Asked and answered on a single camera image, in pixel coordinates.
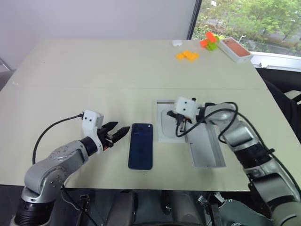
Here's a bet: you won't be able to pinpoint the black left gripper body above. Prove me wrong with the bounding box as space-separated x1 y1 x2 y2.
97 125 116 152

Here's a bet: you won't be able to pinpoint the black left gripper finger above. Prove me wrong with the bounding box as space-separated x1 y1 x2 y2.
103 121 119 135
111 126 131 145

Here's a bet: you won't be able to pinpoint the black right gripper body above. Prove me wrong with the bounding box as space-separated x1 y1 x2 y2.
175 114 192 125

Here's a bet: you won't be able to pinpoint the dark blue smartphone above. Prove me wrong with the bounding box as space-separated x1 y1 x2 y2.
128 122 154 170

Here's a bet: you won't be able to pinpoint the white phone box lid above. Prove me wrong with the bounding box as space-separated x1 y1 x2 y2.
184 119 227 169

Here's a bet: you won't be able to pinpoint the white phone box base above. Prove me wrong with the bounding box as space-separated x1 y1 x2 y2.
156 99 189 144

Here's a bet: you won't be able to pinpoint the phone box with orange print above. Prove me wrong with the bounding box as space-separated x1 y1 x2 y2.
218 36 253 64

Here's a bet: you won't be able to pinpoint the yellow toy brick cluster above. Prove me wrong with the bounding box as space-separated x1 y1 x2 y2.
175 50 200 63

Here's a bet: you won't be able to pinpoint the dark rounded shape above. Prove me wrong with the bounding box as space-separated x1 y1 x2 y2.
161 189 201 226
112 189 140 226

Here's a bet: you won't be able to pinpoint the orange green toy brick stack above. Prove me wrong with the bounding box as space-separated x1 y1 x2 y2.
199 31 221 51

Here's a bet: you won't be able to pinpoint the white window sill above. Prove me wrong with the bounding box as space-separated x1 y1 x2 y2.
248 50 301 69

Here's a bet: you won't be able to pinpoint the green trees outside window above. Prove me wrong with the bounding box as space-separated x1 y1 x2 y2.
191 0 301 57

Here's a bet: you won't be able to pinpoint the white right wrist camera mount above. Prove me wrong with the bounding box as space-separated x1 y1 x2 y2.
173 96 198 122

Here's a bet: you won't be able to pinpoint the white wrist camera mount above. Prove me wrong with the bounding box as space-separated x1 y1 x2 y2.
173 96 198 122
81 109 105 153

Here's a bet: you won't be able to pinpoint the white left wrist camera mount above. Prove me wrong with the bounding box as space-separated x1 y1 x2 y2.
81 109 105 153

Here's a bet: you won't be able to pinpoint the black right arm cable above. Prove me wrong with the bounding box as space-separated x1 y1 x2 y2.
175 101 301 196

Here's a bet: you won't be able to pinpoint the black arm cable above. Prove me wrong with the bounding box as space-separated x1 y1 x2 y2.
32 113 85 165
175 101 301 196

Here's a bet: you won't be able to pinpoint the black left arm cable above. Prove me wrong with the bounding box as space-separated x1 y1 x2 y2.
32 113 85 165

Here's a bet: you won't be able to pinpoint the thin black wire under table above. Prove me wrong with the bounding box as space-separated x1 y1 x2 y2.
60 185 91 211

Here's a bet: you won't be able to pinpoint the black bracket under table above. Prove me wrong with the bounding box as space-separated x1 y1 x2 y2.
198 192 223 226

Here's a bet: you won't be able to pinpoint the black window frame post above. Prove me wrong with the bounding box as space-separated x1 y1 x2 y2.
187 0 203 40

